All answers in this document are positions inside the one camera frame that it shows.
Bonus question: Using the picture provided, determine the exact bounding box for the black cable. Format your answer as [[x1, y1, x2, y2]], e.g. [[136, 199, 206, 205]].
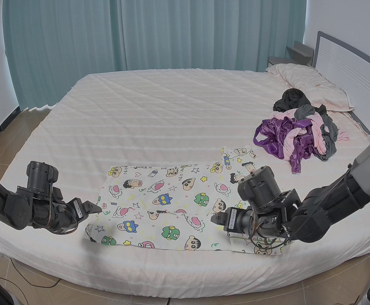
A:
[[0, 257, 62, 289]]

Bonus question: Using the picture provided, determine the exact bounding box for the cream pillow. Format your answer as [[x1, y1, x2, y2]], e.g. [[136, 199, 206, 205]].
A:
[[265, 63, 356, 112]]

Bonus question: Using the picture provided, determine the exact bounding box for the grey bedside table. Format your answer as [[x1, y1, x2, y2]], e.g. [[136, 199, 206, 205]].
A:
[[268, 41, 316, 68]]

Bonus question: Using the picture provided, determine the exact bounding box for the bed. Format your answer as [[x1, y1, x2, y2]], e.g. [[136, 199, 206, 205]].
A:
[[0, 30, 370, 298]]

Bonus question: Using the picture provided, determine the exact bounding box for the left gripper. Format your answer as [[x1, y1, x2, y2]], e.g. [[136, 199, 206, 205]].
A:
[[51, 197, 87, 233]]

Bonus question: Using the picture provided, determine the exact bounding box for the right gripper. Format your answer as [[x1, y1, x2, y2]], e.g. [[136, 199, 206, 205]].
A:
[[225, 206, 257, 235]]

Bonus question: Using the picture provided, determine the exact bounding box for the pile of clothes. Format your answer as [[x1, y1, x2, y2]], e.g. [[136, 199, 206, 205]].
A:
[[253, 88, 351, 175]]

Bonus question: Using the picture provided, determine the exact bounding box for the white printed pyjama top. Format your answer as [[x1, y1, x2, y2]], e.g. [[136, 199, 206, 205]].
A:
[[84, 144, 296, 256]]

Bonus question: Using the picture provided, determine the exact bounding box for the blue-green curtain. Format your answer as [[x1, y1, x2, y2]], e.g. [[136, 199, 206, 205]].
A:
[[2, 0, 308, 111]]

